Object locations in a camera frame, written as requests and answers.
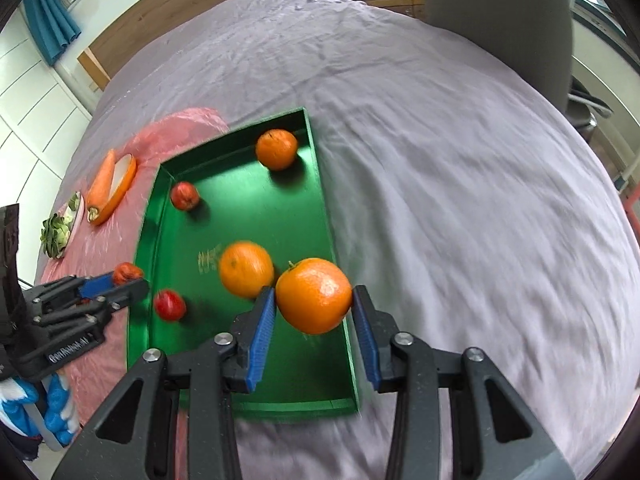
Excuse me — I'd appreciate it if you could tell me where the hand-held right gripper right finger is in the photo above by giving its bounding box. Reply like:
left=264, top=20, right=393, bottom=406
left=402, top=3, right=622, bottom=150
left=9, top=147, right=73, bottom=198
left=351, top=285, right=576, bottom=480

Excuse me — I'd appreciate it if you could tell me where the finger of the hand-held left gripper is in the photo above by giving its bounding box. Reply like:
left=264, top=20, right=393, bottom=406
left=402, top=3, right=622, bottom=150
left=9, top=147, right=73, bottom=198
left=30, top=278, right=151, bottom=333
left=22, top=272, right=121, bottom=311

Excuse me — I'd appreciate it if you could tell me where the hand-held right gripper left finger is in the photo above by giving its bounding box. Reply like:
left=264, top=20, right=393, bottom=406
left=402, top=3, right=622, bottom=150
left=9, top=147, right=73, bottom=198
left=50, top=286, right=277, bottom=480

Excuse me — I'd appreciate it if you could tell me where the red apple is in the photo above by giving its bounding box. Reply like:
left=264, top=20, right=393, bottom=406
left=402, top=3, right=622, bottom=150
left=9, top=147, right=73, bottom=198
left=170, top=181, right=201, bottom=211
left=154, top=289, right=187, bottom=322
left=112, top=262, right=145, bottom=286

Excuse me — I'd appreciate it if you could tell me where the orange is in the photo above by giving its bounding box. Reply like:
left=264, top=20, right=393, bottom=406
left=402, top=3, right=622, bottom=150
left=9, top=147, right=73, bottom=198
left=275, top=258, right=354, bottom=336
left=255, top=129, right=299, bottom=171
left=219, top=241, right=275, bottom=300

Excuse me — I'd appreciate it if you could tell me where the green rectangular tray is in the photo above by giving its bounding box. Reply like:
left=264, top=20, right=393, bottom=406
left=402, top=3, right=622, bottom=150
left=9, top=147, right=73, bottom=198
left=126, top=106, right=361, bottom=417

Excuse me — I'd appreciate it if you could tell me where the person's left hand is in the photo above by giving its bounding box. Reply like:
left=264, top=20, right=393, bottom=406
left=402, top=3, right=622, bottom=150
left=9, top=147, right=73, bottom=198
left=0, top=372, right=81, bottom=461

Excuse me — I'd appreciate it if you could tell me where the pink plastic sheet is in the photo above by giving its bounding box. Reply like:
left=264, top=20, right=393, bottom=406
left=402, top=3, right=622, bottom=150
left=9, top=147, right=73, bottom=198
left=35, top=106, right=233, bottom=431

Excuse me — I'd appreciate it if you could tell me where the plate with green vegetables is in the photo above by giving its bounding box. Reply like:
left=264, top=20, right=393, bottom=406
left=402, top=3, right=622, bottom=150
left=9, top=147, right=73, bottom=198
left=40, top=192, right=83, bottom=257

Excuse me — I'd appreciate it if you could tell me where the white plate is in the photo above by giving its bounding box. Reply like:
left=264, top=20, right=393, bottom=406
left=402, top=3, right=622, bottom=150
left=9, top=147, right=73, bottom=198
left=50, top=190, right=86, bottom=260

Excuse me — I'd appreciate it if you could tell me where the carrot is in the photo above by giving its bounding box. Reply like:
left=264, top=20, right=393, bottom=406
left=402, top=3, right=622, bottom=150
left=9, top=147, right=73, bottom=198
left=86, top=148, right=117, bottom=224

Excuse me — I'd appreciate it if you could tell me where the orange rimmed plate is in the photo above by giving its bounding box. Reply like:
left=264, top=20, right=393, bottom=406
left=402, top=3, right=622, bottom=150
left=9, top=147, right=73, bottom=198
left=92, top=154, right=137, bottom=226

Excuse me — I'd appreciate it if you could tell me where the white wardrobe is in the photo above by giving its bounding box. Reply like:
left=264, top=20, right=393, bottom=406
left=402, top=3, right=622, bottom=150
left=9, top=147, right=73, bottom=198
left=0, top=5, right=103, bottom=211

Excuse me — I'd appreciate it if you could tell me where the teal curtain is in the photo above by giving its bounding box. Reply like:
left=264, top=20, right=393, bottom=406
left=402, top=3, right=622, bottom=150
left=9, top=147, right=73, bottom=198
left=22, top=0, right=82, bottom=67

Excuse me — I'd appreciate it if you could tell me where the wooden headboard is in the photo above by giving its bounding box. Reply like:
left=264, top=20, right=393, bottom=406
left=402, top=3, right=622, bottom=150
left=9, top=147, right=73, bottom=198
left=76, top=0, right=286, bottom=92

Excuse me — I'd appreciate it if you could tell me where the grey chair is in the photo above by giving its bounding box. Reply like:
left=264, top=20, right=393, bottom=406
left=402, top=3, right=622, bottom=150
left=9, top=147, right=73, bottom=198
left=414, top=0, right=613, bottom=143

